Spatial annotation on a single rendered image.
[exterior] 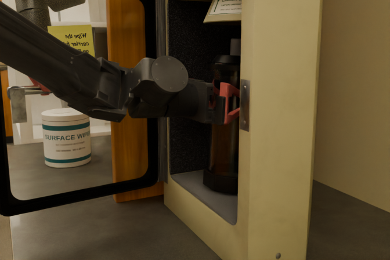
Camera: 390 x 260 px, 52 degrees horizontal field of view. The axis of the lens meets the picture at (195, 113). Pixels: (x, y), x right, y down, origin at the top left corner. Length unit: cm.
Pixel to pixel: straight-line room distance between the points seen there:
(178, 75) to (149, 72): 4
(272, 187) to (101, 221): 37
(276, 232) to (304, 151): 13
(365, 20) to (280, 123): 46
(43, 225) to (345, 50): 75
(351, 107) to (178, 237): 50
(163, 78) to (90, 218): 39
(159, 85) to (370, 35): 55
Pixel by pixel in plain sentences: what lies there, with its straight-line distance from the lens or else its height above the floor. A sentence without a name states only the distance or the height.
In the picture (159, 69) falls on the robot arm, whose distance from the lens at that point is 55.
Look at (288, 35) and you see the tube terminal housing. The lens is 56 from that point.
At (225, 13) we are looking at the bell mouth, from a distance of 63.
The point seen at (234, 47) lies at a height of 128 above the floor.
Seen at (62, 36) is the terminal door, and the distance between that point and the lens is 73.
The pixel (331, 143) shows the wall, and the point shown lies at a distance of 104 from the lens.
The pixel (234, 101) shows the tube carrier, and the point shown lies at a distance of 68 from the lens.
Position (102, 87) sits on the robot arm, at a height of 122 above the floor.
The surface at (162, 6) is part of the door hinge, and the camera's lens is 80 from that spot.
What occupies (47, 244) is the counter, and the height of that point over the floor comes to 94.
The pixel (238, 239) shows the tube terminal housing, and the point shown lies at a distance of 62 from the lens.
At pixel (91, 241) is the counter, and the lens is 75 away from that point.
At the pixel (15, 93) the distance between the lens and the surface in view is 70.
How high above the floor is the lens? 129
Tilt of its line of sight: 10 degrees down
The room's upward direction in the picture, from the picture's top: straight up
